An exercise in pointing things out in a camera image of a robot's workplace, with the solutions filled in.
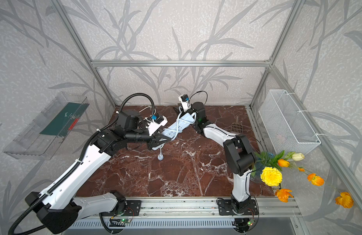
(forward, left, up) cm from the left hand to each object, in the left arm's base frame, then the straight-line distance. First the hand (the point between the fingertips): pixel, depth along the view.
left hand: (168, 137), depth 64 cm
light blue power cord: (+5, +9, -31) cm, 33 cm away
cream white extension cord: (+49, +24, -32) cm, 63 cm away
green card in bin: (+8, +50, +1) cm, 50 cm away
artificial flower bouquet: (-13, -41, -2) cm, 43 cm away
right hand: (+27, -1, -7) cm, 28 cm away
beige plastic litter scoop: (+27, -44, -29) cm, 59 cm away
